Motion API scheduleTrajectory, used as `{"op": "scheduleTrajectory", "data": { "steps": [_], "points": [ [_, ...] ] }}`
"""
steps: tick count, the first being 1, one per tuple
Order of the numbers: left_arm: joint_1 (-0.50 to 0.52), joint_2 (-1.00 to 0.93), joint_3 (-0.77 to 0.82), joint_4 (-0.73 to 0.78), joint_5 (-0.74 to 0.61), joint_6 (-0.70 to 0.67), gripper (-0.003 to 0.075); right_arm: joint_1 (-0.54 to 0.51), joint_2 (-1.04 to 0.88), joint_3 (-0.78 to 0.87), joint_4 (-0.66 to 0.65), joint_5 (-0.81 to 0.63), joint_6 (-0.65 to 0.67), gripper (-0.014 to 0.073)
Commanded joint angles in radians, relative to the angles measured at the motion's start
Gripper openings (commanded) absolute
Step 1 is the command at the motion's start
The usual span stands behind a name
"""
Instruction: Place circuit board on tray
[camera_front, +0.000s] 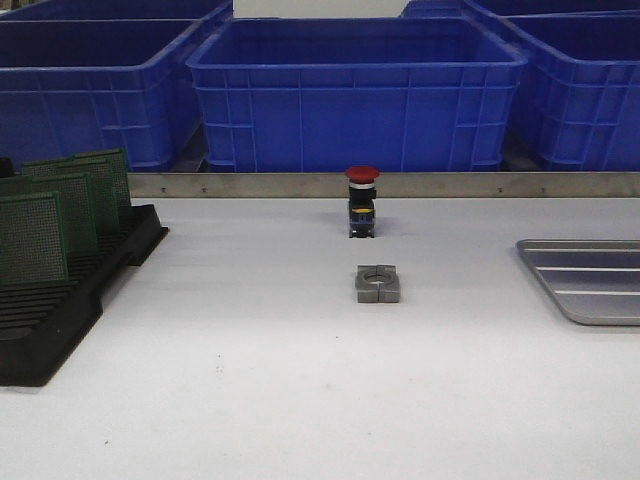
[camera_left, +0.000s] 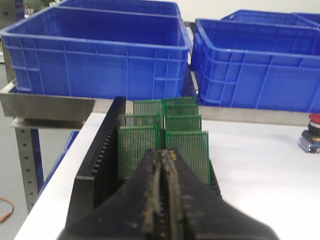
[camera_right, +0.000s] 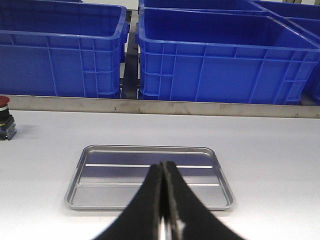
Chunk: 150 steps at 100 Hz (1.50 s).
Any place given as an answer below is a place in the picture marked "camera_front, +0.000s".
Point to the green perforated circuit board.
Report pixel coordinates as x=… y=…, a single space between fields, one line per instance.
x=32 y=240

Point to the silver metal tray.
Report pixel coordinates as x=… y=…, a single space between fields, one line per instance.
x=592 y=282

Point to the black slotted board rack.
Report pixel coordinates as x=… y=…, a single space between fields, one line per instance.
x=42 y=324

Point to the red emergency stop button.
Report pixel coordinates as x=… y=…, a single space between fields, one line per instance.
x=362 y=193

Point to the grey metal clamp block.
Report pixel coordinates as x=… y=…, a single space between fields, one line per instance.
x=377 y=284

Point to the blue plastic crate centre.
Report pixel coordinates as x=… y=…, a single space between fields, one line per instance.
x=322 y=95

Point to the blue plastic crate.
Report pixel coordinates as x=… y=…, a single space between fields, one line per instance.
x=76 y=86
x=577 y=105
x=322 y=95

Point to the blue crate rear right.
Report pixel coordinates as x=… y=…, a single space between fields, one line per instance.
x=492 y=9

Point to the blue plastic crate right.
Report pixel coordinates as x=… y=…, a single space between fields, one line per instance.
x=577 y=105

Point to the blue plastic crate left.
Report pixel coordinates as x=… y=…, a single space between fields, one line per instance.
x=76 y=86

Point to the black object behind rack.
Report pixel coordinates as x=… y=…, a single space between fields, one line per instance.
x=6 y=168

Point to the blue crate rear left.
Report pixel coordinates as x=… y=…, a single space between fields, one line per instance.
x=118 y=10

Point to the metal table edge rail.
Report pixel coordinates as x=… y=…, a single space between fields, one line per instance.
x=388 y=185

